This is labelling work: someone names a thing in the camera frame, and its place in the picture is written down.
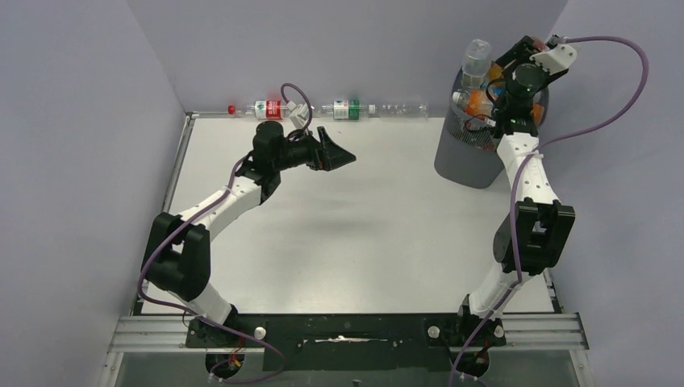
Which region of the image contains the purple cable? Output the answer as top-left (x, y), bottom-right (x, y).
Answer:
top-left (136, 82), bottom-right (314, 385)
top-left (448, 35), bottom-right (650, 387)

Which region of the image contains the green cap bottle at wall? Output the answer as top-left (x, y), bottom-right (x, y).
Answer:
top-left (319, 99), bottom-right (373, 121)

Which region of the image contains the amber tea bottle red label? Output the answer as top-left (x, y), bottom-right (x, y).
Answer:
top-left (491, 35), bottom-right (547, 124)

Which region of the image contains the grey mesh waste bin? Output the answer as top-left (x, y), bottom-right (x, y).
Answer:
top-left (434, 81), bottom-right (541, 189)

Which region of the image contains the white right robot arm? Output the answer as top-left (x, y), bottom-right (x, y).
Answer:
top-left (453, 35), bottom-right (577, 344)

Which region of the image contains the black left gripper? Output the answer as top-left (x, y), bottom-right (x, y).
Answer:
top-left (273, 127), bottom-right (355, 172)

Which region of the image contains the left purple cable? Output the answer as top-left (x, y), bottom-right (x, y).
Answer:
top-left (136, 82), bottom-right (314, 385)

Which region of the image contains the red cap bottle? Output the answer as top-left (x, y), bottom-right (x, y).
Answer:
top-left (227, 99), bottom-right (290, 121)

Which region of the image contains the crushed clear bottle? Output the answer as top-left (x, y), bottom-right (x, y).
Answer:
top-left (368, 102), bottom-right (429, 119)

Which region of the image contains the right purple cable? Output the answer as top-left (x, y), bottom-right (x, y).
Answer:
top-left (448, 35), bottom-right (650, 387)

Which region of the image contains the orange juice bottle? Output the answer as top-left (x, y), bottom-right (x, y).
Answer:
top-left (452, 89), bottom-right (494, 118)

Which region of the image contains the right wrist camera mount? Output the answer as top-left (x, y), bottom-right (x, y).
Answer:
top-left (530, 43), bottom-right (578, 75)

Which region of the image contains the crushed bottle white blue label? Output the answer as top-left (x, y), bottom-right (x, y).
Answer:
top-left (461, 39), bottom-right (492, 89)

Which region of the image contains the aluminium frame rail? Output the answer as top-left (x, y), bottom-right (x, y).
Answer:
top-left (109, 315), bottom-right (187, 353)

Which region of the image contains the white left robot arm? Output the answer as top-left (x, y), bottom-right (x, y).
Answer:
top-left (138, 121), bottom-right (357, 326)

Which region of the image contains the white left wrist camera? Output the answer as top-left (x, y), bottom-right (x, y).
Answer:
top-left (286, 101), bottom-right (312, 130)

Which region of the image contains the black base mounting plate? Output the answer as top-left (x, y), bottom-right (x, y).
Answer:
top-left (185, 313), bottom-right (506, 381)

